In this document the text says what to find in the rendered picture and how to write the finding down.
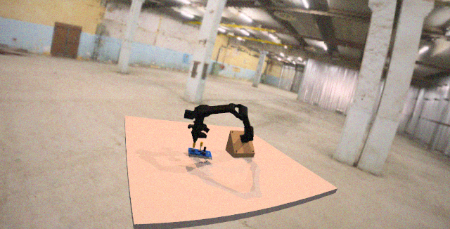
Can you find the blue circuit board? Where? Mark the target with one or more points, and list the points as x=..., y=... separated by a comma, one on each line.
x=200, y=152

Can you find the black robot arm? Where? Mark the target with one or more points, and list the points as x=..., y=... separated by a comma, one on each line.
x=202, y=111

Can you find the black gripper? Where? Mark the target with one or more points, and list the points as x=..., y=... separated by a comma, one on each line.
x=196, y=131

